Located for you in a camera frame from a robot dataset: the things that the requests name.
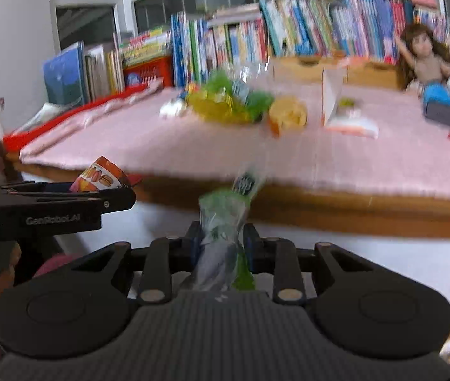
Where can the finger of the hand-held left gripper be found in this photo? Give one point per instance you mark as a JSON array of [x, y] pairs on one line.
[[117, 198]]

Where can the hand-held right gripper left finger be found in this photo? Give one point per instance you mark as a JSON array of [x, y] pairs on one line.
[[196, 246]]

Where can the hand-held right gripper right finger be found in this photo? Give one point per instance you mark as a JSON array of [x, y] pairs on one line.
[[250, 246]]

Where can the macaron print paper wrapper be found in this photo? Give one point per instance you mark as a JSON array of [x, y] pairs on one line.
[[100, 174]]

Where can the green plastic wrapper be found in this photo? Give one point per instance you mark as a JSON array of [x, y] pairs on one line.
[[221, 222]]

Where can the row of large thin books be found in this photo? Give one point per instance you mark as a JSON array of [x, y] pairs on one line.
[[78, 75]]

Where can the stack of picture books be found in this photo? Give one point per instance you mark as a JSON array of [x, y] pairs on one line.
[[145, 45]]

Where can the row of blue spined books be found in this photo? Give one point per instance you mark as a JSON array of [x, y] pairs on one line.
[[328, 26]]

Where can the row of small books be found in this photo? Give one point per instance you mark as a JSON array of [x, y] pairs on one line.
[[431, 22]]

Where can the wooden table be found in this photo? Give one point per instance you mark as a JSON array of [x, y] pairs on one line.
[[328, 214]]

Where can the red and pink folded cloth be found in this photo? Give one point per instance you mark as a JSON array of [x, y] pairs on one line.
[[70, 121]]

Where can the white crumpled tissue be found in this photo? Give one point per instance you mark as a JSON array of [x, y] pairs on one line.
[[173, 109]]

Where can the small red plastic basket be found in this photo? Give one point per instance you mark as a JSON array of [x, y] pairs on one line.
[[149, 71]]

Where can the orange torn paper cup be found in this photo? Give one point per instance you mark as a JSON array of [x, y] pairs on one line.
[[288, 117]]

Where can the white and orange snack pack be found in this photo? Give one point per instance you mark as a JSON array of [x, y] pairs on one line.
[[354, 127]]

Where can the white carton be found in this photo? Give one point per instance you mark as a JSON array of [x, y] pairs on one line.
[[333, 95]]

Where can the clear plastic bag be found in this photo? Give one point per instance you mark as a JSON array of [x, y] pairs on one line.
[[248, 73]]

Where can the wooden drawer organizer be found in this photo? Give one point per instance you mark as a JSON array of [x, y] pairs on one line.
[[367, 73]]

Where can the grey charger box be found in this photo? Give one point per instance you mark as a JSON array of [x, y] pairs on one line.
[[441, 114]]

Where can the long-haired doll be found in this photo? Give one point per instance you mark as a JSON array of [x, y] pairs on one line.
[[423, 59]]

